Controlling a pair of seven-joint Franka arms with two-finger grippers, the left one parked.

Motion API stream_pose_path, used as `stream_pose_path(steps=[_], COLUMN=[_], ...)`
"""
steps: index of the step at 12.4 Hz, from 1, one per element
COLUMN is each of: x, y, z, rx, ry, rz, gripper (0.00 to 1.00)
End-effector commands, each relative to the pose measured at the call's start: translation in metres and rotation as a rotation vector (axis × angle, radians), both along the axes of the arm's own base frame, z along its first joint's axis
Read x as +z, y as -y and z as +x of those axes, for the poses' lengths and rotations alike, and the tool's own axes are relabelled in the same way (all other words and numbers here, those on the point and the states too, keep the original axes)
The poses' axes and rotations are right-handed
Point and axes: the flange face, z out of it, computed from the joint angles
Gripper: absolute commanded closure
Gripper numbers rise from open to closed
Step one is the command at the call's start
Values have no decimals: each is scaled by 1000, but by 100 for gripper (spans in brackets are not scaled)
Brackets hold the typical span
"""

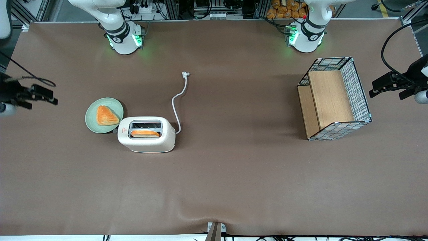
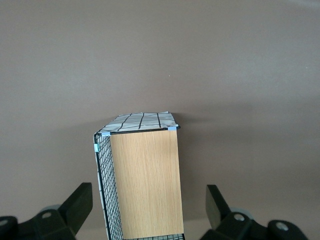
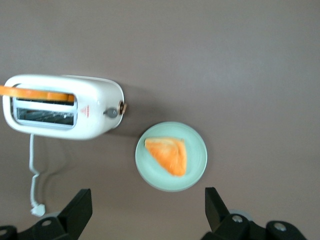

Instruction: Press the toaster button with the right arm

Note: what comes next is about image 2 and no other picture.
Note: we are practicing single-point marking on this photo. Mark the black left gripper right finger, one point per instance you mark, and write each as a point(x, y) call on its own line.
point(225, 225)

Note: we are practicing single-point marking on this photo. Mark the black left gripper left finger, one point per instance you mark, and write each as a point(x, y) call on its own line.
point(62, 220)

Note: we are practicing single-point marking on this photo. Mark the light wooden shelf board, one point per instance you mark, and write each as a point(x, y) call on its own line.
point(145, 187)

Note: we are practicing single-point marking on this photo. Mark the brown table cover cloth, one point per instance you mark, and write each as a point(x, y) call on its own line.
point(160, 50)

